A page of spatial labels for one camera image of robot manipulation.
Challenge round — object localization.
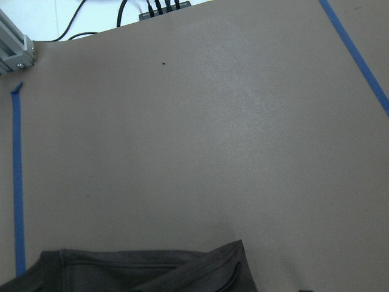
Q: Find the dark brown t-shirt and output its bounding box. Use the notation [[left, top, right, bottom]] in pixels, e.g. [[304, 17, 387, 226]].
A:
[[1, 240, 257, 291]]

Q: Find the blue tape line crosswise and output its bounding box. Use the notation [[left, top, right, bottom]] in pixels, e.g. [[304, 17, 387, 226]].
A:
[[318, 0, 388, 116]]

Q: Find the black usb hub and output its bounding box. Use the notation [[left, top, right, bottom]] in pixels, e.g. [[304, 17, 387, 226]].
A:
[[139, 1, 191, 21]]

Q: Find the torn blue tape line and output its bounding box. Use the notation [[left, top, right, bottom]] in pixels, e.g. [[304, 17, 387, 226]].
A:
[[11, 82, 26, 276]]

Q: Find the black cable on table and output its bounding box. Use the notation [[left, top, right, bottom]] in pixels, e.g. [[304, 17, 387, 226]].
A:
[[51, 0, 98, 42]]

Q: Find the aluminium frame post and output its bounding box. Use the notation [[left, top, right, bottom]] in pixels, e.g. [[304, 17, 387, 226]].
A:
[[0, 10, 35, 75]]

